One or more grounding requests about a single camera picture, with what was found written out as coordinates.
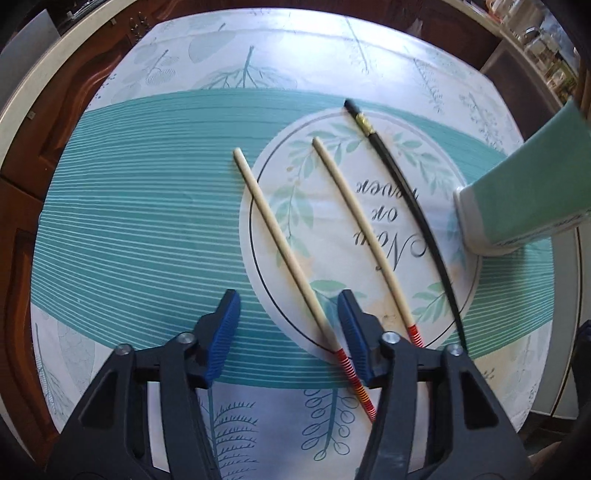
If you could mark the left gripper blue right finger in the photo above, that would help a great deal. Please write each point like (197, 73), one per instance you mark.
(363, 332)

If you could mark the green utensil holder box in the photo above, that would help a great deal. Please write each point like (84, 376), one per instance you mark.
(541, 189)

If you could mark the leaf patterned teal tablecloth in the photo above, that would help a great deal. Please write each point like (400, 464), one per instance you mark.
(147, 222)

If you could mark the bamboo chopstick red end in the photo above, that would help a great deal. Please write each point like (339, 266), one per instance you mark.
(302, 284)
(376, 248)

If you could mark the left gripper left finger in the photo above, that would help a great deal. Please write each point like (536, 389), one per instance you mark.
(213, 336)

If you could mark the black chopstick gold band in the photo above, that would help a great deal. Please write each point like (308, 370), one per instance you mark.
(418, 226)

